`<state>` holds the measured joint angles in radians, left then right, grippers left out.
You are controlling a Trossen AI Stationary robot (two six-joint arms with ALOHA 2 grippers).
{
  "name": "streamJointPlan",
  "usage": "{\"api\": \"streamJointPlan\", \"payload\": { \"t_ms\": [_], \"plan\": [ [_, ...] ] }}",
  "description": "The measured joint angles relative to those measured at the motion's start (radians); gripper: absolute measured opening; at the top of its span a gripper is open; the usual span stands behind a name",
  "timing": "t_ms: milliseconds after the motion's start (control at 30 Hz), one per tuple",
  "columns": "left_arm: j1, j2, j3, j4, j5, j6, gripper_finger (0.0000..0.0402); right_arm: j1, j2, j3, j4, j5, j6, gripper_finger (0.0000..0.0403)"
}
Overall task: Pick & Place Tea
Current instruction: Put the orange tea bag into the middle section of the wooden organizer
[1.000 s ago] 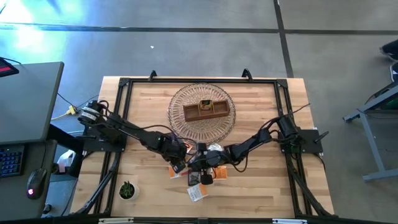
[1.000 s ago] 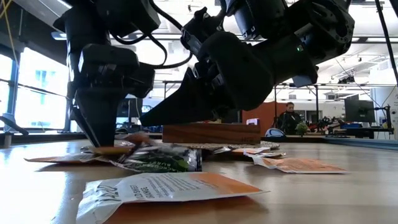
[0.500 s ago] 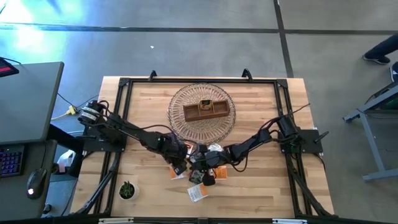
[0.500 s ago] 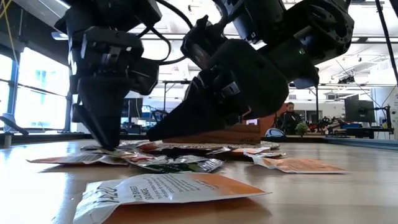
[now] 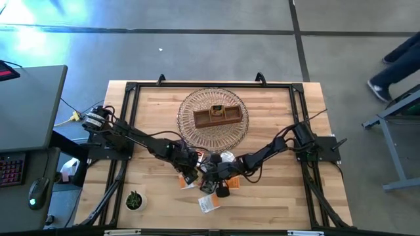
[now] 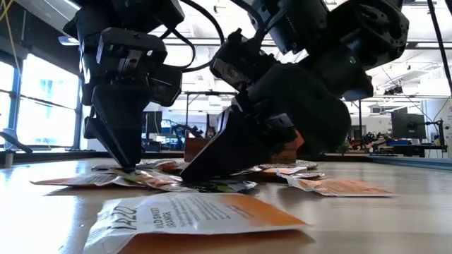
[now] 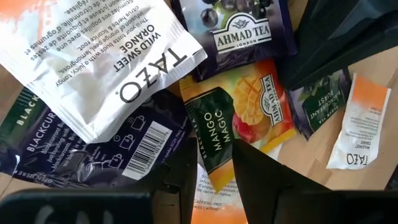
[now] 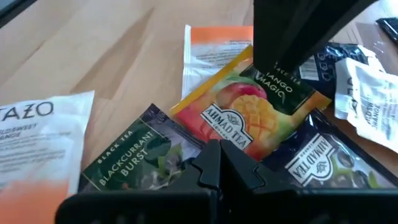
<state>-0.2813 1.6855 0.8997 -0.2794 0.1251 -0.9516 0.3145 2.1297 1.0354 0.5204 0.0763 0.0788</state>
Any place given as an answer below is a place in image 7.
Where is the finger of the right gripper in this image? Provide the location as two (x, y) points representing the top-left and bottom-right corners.
(276, 0), (398, 63)
(276, 29), (398, 91)

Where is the Ahmad mango magic tea packet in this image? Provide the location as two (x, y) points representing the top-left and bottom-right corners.
(179, 58), (297, 193)

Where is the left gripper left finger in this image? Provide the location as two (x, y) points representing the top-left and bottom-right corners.
(164, 137), (198, 224)

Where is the white orange Tazo tea packet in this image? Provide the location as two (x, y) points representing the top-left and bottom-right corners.
(190, 143), (282, 224)
(0, 0), (208, 144)
(326, 73), (392, 170)

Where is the Ahmad blackcurrant burst tea packet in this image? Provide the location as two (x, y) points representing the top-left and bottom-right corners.
(170, 0), (298, 82)
(287, 68), (353, 141)
(0, 88), (193, 190)

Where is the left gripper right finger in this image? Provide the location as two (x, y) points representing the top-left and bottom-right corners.
(232, 139), (330, 224)

